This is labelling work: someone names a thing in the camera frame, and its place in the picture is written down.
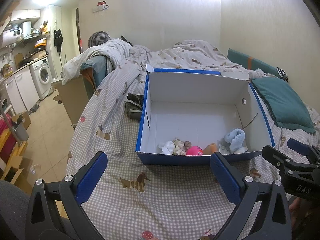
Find light blue fluffy sock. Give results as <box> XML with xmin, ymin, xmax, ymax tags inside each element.
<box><xmin>224</xmin><ymin>128</ymin><xmax>246</xmax><ymax>153</ymax></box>

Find orange tan cloth roll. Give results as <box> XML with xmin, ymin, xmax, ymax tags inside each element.
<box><xmin>203</xmin><ymin>143</ymin><xmax>219</xmax><ymax>155</ymax></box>

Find pink plush toy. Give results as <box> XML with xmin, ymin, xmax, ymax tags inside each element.
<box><xmin>186</xmin><ymin>146</ymin><xmax>203</xmax><ymax>156</ymax></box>

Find beige lace scrunchie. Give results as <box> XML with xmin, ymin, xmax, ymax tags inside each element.
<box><xmin>174</xmin><ymin>139</ymin><xmax>192</xmax><ymax>155</ymax></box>

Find clear plastic packet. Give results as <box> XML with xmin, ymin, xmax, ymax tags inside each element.
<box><xmin>219</xmin><ymin>144</ymin><xmax>231</xmax><ymax>155</ymax></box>

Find cream white scrunchie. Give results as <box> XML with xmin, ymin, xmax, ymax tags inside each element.
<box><xmin>172</xmin><ymin>144</ymin><xmax>186</xmax><ymax>155</ymax></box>

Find right hand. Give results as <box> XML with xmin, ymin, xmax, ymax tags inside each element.
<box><xmin>289</xmin><ymin>197</ymin><xmax>319</xmax><ymax>231</ymax></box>

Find teal pillow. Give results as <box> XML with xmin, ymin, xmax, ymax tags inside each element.
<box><xmin>252</xmin><ymin>77</ymin><xmax>316</xmax><ymax>134</ymax></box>

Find cardboard boxes on floor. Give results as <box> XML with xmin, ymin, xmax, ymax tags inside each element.
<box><xmin>1</xmin><ymin>114</ymin><xmax>32</xmax><ymax>194</ymax></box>

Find cardboard bedside box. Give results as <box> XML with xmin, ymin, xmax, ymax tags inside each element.
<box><xmin>51</xmin><ymin>76</ymin><xmax>89</xmax><ymax>127</ymax></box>

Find blue white cardboard box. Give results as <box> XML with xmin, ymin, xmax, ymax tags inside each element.
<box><xmin>136</xmin><ymin>66</ymin><xmax>274</xmax><ymax>166</ymax></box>

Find dark olive garment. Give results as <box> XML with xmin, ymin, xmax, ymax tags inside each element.
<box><xmin>125</xmin><ymin>93</ymin><xmax>144</xmax><ymax>121</ymax></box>

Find teal headboard cushion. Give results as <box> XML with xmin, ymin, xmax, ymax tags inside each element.
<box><xmin>227</xmin><ymin>48</ymin><xmax>289</xmax><ymax>83</ymax></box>

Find white kitchen cabinets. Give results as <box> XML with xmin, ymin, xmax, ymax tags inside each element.
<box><xmin>2</xmin><ymin>67</ymin><xmax>40</xmax><ymax>113</ymax></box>

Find teal orange folded blanket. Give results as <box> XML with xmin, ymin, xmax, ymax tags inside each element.
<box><xmin>80</xmin><ymin>55</ymin><xmax>110</xmax><ymax>99</ymax></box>

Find white washing machine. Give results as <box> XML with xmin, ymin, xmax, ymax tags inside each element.
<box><xmin>29</xmin><ymin>57</ymin><xmax>53</xmax><ymax>100</ymax></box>

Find crumpled dog print duvet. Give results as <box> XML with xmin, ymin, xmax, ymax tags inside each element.
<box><xmin>62</xmin><ymin>38</ymin><xmax>266</xmax><ymax>85</ymax></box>

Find black hanging garment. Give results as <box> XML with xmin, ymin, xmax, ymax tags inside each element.
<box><xmin>54</xmin><ymin>29</ymin><xmax>63</xmax><ymax>53</ymax></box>

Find grey striped plush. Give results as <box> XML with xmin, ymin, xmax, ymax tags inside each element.
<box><xmin>88</xmin><ymin>31</ymin><xmax>111</xmax><ymax>48</ymax></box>

